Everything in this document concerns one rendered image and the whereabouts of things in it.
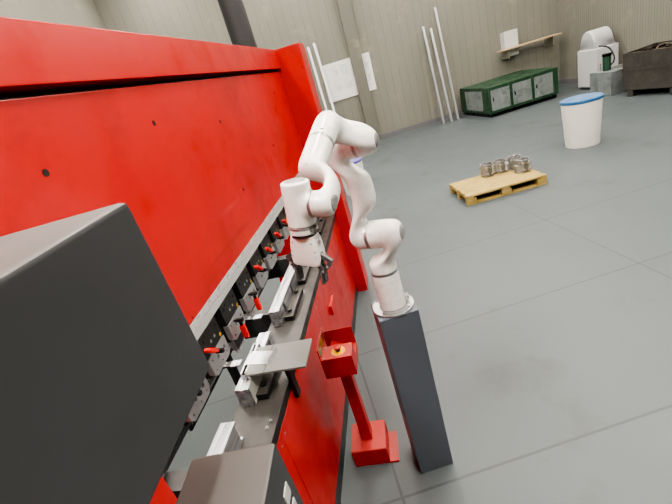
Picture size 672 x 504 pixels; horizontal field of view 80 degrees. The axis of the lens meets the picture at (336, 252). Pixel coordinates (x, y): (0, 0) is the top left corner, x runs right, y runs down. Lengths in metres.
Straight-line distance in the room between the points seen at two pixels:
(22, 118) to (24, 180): 0.14
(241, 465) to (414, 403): 1.59
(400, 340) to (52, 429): 1.64
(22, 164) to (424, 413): 1.85
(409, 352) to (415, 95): 10.75
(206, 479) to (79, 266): 0.34
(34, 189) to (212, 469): 0.73
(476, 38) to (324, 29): 4.19
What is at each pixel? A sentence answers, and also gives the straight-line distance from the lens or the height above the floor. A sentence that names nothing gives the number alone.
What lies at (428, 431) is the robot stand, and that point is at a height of 0.28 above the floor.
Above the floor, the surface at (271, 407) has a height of 0.88.
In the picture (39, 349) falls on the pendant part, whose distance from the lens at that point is 0.31.
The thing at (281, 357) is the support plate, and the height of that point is 1.00.
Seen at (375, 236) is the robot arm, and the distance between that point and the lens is 1.62.
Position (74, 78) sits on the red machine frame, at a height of 2.17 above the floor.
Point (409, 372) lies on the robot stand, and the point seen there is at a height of 0.68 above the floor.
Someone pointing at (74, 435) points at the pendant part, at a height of 1.84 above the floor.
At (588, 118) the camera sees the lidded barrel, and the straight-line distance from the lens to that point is 7.21.
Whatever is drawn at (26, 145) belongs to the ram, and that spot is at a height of 2.04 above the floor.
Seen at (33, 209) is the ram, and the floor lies 1.92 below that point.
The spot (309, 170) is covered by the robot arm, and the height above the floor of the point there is 1.77.
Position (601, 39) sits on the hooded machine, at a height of 1.06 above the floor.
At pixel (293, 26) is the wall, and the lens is 11.70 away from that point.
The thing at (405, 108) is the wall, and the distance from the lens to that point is 12.17.
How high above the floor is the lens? 2.00
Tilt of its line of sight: 23 degrees down
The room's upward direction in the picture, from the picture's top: 17 degrees counter-clockwise
